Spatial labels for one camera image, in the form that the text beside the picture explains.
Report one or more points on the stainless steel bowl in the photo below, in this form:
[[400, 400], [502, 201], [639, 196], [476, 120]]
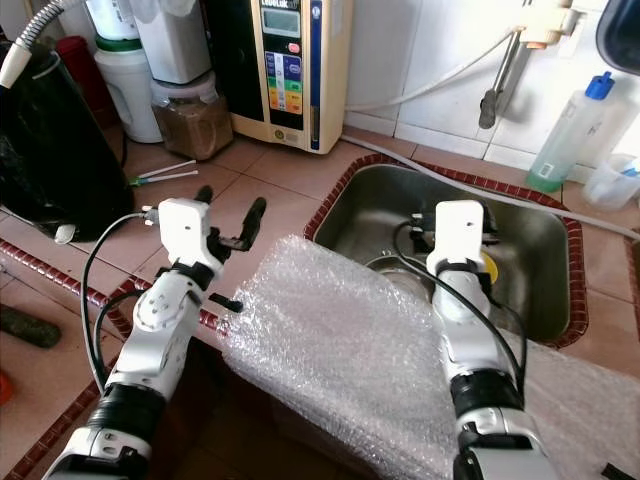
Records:
[[390, 268]]

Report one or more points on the yellow plastic cup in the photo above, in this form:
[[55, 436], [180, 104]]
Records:
[[490, 265]]

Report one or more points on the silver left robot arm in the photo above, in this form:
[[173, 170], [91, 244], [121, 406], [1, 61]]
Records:
[[160, 320]]

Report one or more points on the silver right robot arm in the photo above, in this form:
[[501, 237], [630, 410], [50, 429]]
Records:
[[465, 340]]

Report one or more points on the white green-tipped stick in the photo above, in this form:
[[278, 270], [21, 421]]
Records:
[[165, 168], [165, 177]]

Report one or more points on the steel sink basin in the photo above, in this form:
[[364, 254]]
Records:
[[370, 205]]

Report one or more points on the jar with brown contents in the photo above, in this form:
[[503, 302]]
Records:
[[192, 128]]

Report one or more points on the cream water ionizer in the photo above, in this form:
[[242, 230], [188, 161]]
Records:
[[280, 137]]

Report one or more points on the black electric kettle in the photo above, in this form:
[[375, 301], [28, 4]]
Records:
[[60, 150]]

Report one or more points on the grey-white filter jug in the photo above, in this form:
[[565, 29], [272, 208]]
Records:
[[175, 45]]

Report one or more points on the clear bubble wrap sheet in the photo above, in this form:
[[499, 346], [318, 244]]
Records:
[[340, 360]]

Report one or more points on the dark red thermos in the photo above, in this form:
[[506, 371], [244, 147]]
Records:
[[90, 85]]

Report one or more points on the metal faucet pipe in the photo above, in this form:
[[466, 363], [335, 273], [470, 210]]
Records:
[[498, 85]]

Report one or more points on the clear blue-capped soap bottle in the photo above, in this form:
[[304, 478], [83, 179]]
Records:
[[565, 140]]

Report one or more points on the clear plastic cup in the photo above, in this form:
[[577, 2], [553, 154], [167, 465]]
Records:
[[610, 185]]

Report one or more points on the dark green cucumber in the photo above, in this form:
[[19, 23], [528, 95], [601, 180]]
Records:
[[30, 327]]

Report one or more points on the cream faucet diverter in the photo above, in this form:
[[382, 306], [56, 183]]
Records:
[[550, 28]]

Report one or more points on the dark tray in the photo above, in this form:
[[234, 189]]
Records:
[[622, 35]]

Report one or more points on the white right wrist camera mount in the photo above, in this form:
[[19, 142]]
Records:
[[457, 235]]

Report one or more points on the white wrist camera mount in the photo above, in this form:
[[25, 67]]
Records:
[[188, 235], [457, 235]]

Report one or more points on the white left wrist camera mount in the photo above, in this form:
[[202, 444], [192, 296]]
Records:
[[188, 235]]

